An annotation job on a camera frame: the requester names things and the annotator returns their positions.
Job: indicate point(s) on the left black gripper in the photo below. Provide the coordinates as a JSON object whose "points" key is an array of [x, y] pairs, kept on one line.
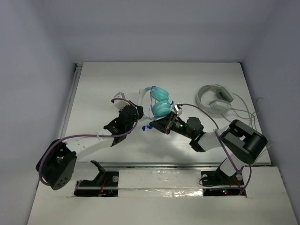
{"points": [[135, 111]]}

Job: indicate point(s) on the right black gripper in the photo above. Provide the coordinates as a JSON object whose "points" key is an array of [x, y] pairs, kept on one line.
{"points": [[165, 124]]}

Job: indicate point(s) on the teal cat-ear headphones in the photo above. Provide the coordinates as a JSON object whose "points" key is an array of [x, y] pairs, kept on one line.
{"points": [[160, 106]]}

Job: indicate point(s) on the blue twist tie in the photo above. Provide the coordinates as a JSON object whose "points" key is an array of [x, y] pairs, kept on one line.
{"points": [[146, 127]]}

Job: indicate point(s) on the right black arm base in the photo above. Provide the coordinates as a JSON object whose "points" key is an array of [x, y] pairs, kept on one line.
{"points": [[222, 185]]}

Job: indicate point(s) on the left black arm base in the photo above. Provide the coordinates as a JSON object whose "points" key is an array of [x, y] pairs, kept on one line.
{"points": [[102, 186]]}

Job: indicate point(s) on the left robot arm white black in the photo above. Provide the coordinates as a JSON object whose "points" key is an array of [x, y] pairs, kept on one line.
{"points": [[56, 166]]}

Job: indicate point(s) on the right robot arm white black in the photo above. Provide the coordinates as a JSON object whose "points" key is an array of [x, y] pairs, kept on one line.
{"points": [[241, 144]]}

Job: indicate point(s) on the white grey headphones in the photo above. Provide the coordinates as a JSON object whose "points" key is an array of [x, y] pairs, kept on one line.
{"points": [[221, 104]]}

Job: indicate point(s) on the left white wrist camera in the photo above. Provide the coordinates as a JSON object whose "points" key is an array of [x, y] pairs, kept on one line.
{"points": [[120, 103]]}

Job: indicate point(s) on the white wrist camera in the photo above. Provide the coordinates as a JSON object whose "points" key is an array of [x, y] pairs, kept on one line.
{"points": [[120, 103], [177, 108]]}

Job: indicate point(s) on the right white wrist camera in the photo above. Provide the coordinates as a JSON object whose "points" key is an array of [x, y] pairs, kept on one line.
{"points": [[177, 108]]}

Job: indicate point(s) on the aluminium side rail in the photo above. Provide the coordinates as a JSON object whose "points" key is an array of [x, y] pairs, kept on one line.
{"points": [[77, 72]]}

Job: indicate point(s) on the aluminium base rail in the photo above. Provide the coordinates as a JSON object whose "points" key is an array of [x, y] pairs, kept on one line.
{"points": [[82, 165]]}

